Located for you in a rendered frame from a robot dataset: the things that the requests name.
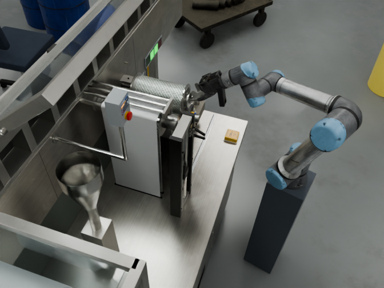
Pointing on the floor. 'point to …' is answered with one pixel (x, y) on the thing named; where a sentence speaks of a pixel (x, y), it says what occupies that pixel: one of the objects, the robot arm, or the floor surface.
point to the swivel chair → (21, 50)
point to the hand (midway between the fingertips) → (194, 98)
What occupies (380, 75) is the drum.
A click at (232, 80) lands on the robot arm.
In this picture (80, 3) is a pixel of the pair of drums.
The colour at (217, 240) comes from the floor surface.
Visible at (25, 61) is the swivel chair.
